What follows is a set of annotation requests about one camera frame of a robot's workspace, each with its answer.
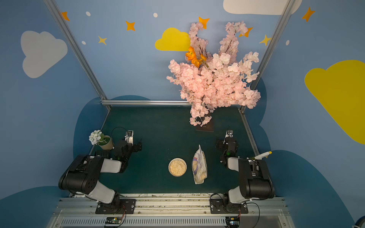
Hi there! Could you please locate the clear plastic oats bag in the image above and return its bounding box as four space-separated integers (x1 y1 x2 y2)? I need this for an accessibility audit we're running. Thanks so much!
192 145 208 185

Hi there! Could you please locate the white patterned breakfast bowl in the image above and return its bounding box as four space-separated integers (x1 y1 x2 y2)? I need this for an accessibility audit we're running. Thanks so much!
168 158 187 177

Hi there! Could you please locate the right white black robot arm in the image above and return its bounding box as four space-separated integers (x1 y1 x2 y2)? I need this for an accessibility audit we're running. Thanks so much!
215 135 275 213

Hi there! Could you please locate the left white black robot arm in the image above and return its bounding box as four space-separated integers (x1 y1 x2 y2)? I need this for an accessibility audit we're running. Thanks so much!
59 140 142 214

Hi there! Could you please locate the white flower in beige pot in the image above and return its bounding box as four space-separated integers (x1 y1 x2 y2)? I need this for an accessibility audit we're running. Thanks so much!
89 130 114 150

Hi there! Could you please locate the green spray bottle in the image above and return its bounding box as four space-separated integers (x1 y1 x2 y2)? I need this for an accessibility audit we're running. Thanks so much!
250 151 272 160

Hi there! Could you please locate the pink cherry blossom tree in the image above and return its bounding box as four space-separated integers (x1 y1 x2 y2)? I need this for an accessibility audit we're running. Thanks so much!
167 21 261 127

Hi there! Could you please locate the left electronics board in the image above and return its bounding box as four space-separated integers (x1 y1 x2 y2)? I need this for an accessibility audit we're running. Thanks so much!
105 217 123 227

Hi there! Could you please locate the electronics board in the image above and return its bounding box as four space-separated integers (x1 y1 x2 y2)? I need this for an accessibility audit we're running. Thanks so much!
225 217 240 228
105 217 123 227

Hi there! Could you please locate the right electronics board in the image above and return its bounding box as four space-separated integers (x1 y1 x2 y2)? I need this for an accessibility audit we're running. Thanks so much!
225 217 240 228

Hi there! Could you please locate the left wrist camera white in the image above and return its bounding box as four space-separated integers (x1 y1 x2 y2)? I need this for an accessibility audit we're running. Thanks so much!
125 130 134 144

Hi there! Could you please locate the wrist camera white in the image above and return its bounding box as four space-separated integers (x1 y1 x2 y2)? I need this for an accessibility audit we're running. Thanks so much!
125 130 134 144
224 129 233 144

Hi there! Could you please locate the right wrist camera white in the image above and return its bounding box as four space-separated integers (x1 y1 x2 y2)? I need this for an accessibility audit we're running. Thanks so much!
224 129 233 144

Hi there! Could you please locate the brown tree base plate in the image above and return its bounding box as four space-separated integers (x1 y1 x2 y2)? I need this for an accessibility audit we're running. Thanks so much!
195 113 214 132

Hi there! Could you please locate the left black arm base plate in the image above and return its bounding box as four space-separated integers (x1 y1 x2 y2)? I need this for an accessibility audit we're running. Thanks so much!
95 199 136 215

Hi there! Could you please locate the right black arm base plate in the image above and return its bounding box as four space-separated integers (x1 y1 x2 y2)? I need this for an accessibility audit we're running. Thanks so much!
210 199 249 214

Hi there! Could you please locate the aluminium front rail frame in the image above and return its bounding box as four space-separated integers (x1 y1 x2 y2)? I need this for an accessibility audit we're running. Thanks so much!
47 193 295 228

